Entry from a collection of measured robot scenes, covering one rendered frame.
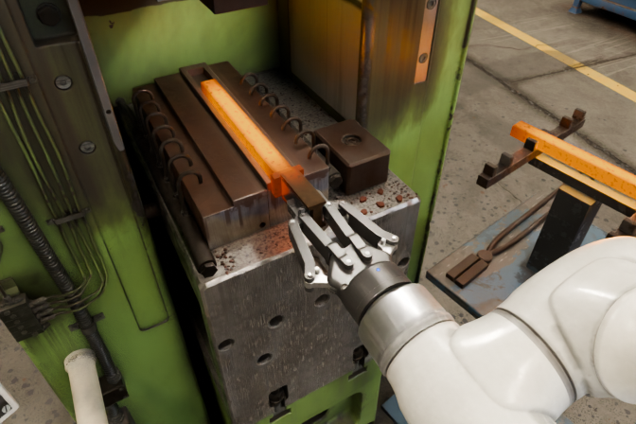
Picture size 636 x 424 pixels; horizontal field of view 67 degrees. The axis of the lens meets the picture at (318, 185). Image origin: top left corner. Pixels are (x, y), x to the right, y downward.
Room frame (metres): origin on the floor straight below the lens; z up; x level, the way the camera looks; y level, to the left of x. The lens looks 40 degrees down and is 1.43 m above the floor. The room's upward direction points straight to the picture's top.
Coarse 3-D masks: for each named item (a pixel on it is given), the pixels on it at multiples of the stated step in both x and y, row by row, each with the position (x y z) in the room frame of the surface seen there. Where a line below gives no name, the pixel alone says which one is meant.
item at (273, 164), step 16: (208, 80) 0.82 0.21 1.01; (208, 96) 0.78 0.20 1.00; (224, 96) 0.76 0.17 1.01; (224, 112) 0.70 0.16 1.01; (240, 112) 0.70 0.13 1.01; (240, 128) 0.65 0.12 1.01; (256, 128) 0.65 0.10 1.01; (256, 144) 0.61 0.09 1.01; (272, 144) 0.61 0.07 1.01; (256, 160) 0.59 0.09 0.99; (272, 160) 0.56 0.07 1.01; (272, 176) 0.52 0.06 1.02; (288, 176) 0.51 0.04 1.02; (304, 176) 0.51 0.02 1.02; (272, 192) 0.52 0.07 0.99; (304, 192) 0.48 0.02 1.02; (320, 208) 0.46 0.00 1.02; (320, 224) 0.46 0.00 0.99
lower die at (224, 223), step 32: (224, 64) 0.92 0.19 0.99; (160, 96) 0.81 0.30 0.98; (192, 96) 0.79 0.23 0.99; (256, 96) 0.79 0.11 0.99; (192, 128) 0.68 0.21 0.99; (224, 128) 0.67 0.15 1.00; (288, 128) 0.68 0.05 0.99; (192, 160) 0.61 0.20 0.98; (224, 160) 0.59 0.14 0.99; (288, 160) 0.58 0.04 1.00; (320, 160) 0.59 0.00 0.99; (192, 192) 0.53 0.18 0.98; (224, 192) 0.53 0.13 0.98; (256, 192) 0.52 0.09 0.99; (224, 224) 0.49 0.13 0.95; (256, 224) 0.51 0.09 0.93
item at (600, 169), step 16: (512, 128) 0.76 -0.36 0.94; (528, 128) 0.75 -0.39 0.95; (544, 144) 0.71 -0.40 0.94; (560, 144) 0.70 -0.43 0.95; (560, 160) 0.68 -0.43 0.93; (576, 160) 0.66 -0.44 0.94; (592, 160) 0.65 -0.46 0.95; (592, 176) 0.63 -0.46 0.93; (608, 176) 0.62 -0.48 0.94; (624, 176) 0.61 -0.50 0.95; (624, 192) 0.59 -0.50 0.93
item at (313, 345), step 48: (288, 96) 0.93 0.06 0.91; (336, 192) 0.61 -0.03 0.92; (384, 192) 0.61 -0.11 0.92; (240, 240) 0.50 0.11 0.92; (288, 240) 0.50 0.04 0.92; (336, 240) 0.51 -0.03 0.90; (192, 288) 0.47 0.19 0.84; (240, 288) 0.43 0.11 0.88; (288, 288) 0.47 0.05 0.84; (240, 336) 0.43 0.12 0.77; (288, 336) 0.47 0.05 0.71; (336, 336) 0.52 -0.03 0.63; (240, 384) 0.42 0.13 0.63; (288, 384) 0.46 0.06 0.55
